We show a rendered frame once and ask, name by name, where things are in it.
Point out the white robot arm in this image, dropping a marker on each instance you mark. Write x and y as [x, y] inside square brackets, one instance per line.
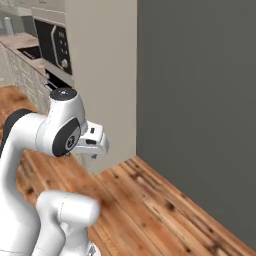
[20, 186]

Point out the beige tall cabinet housing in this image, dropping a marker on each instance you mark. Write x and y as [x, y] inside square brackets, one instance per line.
[103, 83]

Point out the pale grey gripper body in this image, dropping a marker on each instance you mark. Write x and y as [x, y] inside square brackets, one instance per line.
[100, 148]

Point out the white wall cupboards run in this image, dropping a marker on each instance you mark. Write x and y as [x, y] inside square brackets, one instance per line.
[36, 6]

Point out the white base cupboards run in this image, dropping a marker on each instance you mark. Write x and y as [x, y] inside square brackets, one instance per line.
[23, 76]

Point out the black microwave oven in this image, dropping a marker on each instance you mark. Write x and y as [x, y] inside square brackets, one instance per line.
[46, 40]

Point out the white and black oven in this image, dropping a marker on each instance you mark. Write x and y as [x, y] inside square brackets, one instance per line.
[60, 80]

